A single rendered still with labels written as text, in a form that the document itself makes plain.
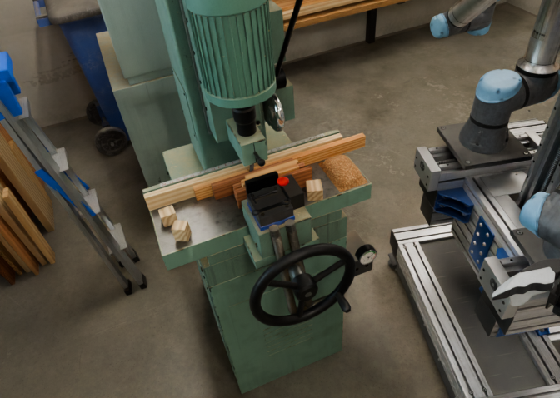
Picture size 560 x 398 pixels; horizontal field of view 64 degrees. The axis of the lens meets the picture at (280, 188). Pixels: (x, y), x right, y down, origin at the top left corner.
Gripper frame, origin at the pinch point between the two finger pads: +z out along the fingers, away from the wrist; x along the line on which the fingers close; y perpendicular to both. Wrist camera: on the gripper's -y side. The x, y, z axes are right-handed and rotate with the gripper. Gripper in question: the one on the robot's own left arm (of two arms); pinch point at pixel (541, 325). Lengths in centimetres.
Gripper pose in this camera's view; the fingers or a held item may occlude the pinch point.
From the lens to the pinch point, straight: 66.2
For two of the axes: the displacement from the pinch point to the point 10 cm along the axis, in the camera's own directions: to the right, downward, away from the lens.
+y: 1.5, 8.0, 5.8
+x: -5.4, -4.3, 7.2
